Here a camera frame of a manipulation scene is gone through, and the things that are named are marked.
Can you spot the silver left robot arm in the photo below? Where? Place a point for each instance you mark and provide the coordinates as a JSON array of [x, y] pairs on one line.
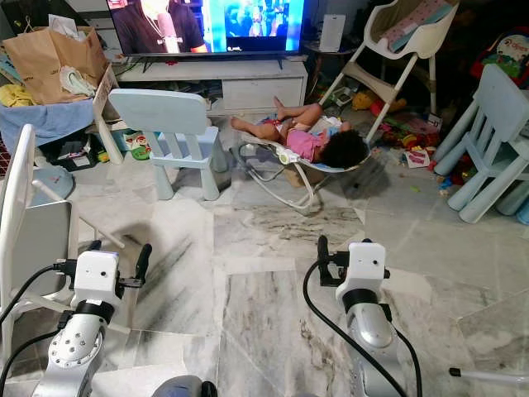
[[70, 351]]

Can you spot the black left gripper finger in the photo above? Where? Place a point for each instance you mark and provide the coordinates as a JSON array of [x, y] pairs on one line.
[[92, 246], [143, 260]]

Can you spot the flat screen television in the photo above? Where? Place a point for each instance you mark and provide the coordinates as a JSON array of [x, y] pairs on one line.
[[207, 25]]

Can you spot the white frame baby bouncer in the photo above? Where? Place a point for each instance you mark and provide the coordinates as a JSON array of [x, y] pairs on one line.
[[285, 161]]

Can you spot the white rod with black tip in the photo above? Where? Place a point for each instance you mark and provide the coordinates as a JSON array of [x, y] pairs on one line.
[[492, 377]]

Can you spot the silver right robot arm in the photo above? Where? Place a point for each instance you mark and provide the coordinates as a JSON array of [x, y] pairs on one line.
[[372, 331]]

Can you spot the child in pink shirt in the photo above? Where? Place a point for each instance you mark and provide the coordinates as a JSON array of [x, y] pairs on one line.
[[306, 142]]

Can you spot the blue cloth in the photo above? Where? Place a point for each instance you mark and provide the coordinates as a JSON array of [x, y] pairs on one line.
[[50, 122]]

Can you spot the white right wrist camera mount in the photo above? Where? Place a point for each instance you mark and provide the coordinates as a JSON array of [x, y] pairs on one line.
[[366, 269]]

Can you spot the light blue kids chair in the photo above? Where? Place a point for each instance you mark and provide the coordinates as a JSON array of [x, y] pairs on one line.
[[161, 116], [492, 124]]

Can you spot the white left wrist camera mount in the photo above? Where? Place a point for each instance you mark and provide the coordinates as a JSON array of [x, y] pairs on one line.
[[97, 277]]

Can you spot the yellow cloth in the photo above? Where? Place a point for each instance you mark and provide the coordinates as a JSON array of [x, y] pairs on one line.
[[14, 95]]

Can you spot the brown paper bag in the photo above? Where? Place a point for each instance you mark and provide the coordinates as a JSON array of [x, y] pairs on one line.
[[41, 62]]

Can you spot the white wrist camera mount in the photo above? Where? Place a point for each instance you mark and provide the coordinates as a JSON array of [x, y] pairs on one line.
[[366, 269], [97, 277]]

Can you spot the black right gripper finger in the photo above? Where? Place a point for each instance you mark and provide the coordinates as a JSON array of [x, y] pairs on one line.
[[365, 241], [324, 260]]

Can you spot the white router box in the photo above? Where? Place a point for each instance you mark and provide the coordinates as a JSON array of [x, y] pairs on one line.
[[333, 33]]

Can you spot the cream baby high chair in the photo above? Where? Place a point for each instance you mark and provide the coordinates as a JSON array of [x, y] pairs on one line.
[[405, 37]]

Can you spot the white metal folding chair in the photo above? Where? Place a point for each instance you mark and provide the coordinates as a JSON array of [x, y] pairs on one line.
[[16, 215]]

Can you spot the white television cabinet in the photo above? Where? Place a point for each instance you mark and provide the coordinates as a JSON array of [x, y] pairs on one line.
[[248, 87]]

